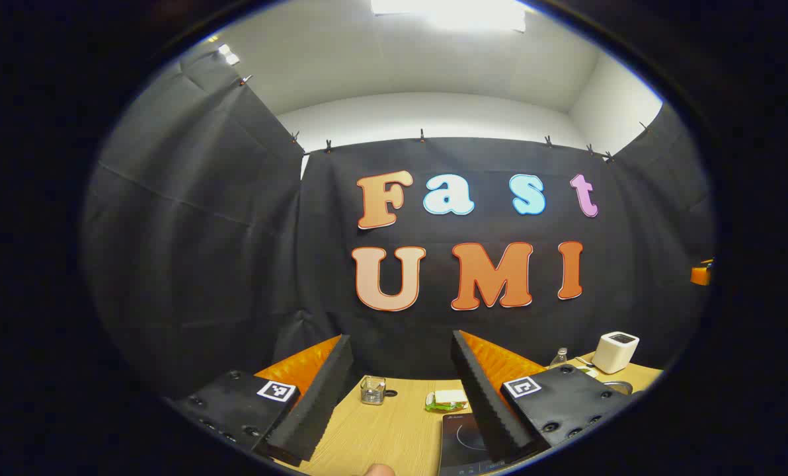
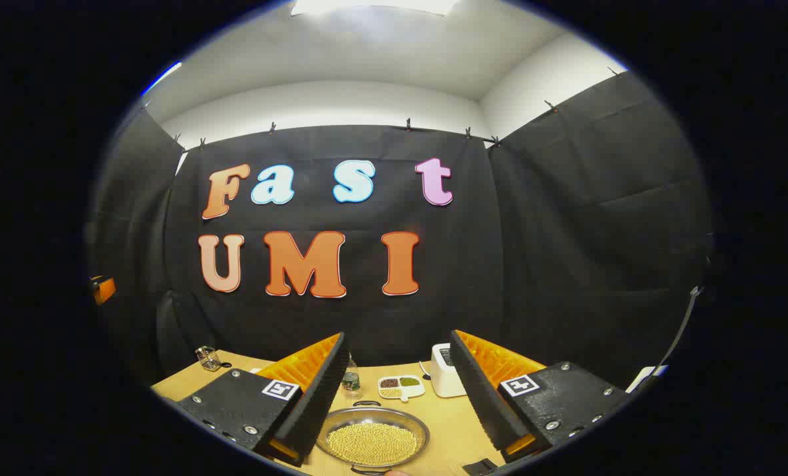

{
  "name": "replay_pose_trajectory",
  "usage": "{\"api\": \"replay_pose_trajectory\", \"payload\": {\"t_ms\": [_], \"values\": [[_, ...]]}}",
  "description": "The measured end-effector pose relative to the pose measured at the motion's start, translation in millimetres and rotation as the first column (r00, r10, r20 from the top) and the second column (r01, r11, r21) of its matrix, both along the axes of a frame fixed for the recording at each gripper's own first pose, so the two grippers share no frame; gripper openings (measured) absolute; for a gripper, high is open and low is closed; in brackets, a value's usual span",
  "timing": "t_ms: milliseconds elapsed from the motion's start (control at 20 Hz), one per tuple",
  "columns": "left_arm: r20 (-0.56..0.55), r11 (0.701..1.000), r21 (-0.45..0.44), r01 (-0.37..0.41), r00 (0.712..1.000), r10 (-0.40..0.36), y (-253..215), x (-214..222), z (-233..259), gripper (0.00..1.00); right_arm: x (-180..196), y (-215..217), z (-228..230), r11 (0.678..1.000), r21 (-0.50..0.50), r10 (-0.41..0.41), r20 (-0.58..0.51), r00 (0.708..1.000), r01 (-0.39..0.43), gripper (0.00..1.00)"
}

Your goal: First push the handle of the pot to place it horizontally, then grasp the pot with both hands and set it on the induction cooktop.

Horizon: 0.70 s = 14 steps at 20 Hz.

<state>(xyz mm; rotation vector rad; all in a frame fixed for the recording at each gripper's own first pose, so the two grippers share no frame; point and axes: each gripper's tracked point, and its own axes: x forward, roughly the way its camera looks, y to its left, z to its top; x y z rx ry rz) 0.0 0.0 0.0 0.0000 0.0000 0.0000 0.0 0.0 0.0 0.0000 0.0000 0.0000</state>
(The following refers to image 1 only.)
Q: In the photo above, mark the small ceiling light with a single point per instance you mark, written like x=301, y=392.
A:
x=229, y=54

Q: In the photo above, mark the clear plastic water bottle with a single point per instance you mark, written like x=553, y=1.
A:
x=559, y=357

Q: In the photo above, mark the white toaster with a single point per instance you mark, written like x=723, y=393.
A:
x=615, y=352

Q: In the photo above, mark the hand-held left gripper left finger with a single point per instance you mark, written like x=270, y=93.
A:
x=321, y=403

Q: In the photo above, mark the white divided bean tray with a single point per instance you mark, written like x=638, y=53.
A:
x=589, y=371

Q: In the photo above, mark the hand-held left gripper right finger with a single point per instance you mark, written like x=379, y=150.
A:
x=483, y=403

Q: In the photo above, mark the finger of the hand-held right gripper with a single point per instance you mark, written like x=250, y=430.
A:
x=701, y=273

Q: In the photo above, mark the black induction cooktop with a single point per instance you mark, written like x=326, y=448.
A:
x=459, y=443

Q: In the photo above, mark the large ceiling light panel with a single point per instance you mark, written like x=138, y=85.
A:
x=453, y=13

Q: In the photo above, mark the sandwich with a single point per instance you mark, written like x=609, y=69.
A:
x=448, y=398

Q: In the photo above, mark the row of black clips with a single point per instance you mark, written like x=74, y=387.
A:
x=422, y=135

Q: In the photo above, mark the stainless steel pot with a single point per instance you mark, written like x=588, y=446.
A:
x=620, y=386

